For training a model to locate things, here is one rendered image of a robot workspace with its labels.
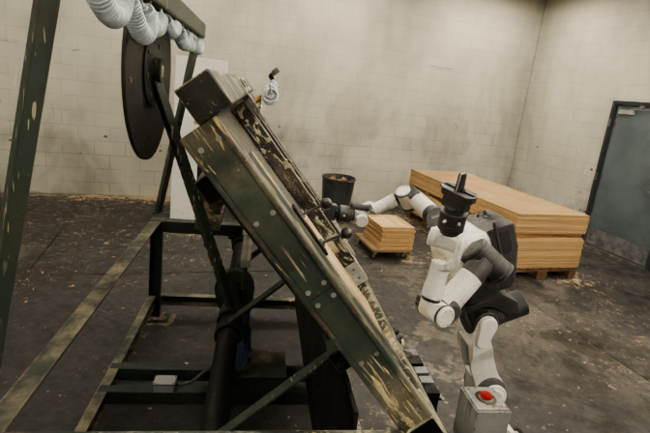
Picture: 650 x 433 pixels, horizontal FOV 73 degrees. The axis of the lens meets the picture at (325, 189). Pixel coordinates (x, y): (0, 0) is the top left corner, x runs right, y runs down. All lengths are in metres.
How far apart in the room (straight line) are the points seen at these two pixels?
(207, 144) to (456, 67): 7.25
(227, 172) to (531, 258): 4.72
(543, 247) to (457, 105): 3.50
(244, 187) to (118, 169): 5.96
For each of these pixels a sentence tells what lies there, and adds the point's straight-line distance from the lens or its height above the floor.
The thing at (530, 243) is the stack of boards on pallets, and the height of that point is 0.45.
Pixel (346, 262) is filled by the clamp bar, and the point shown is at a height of 1.01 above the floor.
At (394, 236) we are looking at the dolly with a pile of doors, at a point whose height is 0.30.
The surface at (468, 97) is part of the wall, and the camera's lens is 8.35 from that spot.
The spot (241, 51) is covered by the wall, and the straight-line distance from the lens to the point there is 6.91.
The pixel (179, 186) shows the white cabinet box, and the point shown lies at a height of 0.53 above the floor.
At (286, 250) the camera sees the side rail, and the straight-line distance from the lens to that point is 1.19.
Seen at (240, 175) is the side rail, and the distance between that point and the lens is 1.13.
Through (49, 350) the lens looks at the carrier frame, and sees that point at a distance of 2.05.
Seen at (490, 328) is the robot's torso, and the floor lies 0.95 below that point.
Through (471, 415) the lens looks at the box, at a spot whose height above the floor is 0.89.
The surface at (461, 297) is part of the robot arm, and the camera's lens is 1.67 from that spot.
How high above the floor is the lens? 1.85
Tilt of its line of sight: 13 degrees down
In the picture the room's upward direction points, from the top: 7 degrees clockwise
